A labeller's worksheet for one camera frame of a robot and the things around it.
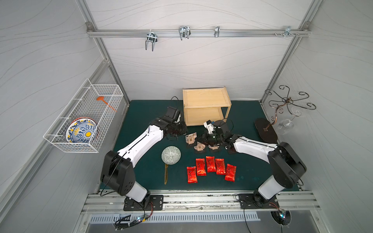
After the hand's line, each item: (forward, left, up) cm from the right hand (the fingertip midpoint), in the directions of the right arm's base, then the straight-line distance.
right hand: (194, 138), depth 84 cm
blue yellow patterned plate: (-11, +49, +23) cm, 56 cm away
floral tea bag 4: (-13, -17, +13) cm, 25 cm away
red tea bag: (-18, +1, -10) cm, 21 cm away
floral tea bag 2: (0, -3, -11) cm, 12 cm away
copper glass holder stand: (+14, -52, -11) cm, 55 cm away
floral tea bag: (+1, +3, -2) cm, 3 cm away
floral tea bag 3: (+1, -13, -12) cm, 18 cm away
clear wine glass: (+5, -50, +8) cm, 51 cm away
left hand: (+2, +4, +5) cm, 7 cm away
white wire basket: (+3, +55, +24) cm, 60 cm away
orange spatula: (+12, +52, +20) cm, 57 cm away
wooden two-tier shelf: (+20, -4, +8) cm, 22 cm away
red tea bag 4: (-13, -16, -11) cm, 23 cm away
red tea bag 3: (-11, -10, -10) cm, 18 cm away
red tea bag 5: (-15, -21, -10) cm, 28 cm away
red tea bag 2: (-13, -4, -10) cm, 17 cm away
